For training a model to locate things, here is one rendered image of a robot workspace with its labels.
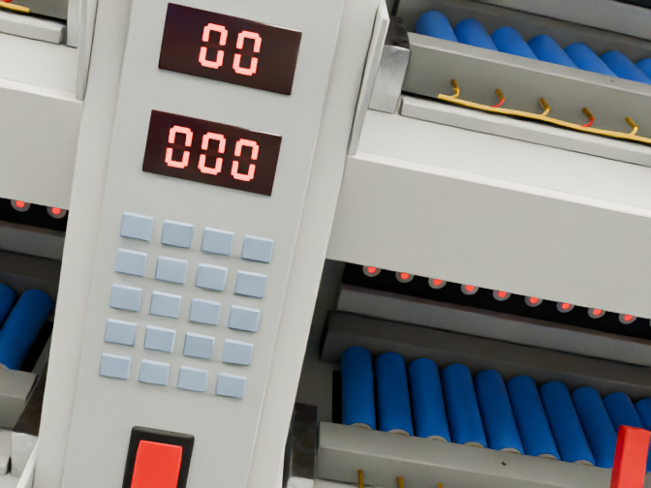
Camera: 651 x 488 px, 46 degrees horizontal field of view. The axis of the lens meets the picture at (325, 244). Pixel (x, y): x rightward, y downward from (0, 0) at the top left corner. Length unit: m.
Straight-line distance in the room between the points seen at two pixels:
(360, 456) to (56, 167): 0.20
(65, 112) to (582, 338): 0.35
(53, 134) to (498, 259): 0.17
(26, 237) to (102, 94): 0.21
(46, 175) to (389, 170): 0.13
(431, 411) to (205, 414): 0.16
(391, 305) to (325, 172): 0.21
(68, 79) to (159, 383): 0.12
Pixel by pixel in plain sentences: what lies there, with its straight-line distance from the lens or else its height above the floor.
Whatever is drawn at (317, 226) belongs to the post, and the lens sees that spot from 0.28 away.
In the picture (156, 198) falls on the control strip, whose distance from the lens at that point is 0.28.
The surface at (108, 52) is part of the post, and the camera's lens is 0.28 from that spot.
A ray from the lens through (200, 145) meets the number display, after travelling 0.28.
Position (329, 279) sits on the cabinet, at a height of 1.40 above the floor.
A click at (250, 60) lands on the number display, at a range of 0.27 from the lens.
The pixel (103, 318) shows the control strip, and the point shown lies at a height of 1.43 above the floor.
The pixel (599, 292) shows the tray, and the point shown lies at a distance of 0.33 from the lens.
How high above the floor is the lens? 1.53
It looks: 13 degrees down
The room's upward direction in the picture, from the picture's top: 12 degrees clockwise
